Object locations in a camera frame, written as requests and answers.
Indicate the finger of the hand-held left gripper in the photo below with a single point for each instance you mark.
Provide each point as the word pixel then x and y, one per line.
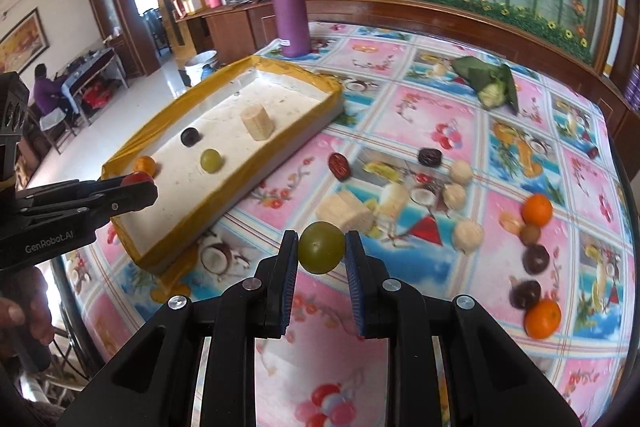
pixel 75 216
pixel 75 194

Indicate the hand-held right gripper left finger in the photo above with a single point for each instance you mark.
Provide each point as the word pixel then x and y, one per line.
pixel 287 287

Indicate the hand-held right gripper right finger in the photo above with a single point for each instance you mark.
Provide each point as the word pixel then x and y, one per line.
pixel 356 287

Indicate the green grape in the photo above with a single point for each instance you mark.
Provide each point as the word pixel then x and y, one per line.
pixel 321 247
pixel 211 159

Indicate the red tomato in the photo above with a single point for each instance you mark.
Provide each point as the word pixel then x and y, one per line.
pixel 136 178

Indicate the small tangerine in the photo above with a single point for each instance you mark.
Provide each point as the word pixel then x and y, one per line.
pixel 145 164

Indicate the dark purple plum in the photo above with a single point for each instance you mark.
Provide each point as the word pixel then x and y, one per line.
pixel 190 136

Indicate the yellow-rimmed white tray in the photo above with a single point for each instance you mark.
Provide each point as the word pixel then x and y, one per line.
pixel 225 147

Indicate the large peeled sugarcane piece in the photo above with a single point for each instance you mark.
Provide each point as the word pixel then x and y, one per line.
pixel 257 122

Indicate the person's left hand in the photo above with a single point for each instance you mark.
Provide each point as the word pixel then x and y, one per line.
pixel 25 307

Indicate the round beige cake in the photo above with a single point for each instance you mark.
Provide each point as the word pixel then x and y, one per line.
pixel 345 212
pixel 469 236

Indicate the red date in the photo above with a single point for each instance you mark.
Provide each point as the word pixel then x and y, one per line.
pixel 340 167

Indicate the background table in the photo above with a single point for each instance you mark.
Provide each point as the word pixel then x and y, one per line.
pixel 92 67

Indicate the dark brown date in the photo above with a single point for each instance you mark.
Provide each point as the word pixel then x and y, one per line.
pixel 428 156

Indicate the dark passion fruit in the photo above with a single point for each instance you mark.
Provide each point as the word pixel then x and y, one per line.
pixel 525 294
pixel 536 258

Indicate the white bucket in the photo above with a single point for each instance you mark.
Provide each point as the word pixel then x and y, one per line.
pixel 202 67

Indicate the small brown round fruit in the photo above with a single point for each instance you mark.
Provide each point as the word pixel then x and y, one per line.
pixel 530 234

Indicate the large orange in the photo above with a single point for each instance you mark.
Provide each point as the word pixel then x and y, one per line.
pixel 542 318

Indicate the medium orange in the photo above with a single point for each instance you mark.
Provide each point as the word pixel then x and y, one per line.
pixel 537 209

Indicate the leaf-wrapped green grapes bunch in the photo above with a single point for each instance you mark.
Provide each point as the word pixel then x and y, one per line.
pixel 492 87

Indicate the small red cherry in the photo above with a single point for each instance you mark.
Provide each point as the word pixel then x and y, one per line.
pixel 592 152

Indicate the purple thermos bottle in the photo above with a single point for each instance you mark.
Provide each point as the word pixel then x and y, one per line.
pixel 290 4

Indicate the purple spray can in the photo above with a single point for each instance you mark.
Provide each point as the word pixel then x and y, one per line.
pixel 634 84

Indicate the framed wall painting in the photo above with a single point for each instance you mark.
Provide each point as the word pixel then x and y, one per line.
pixel 20 42

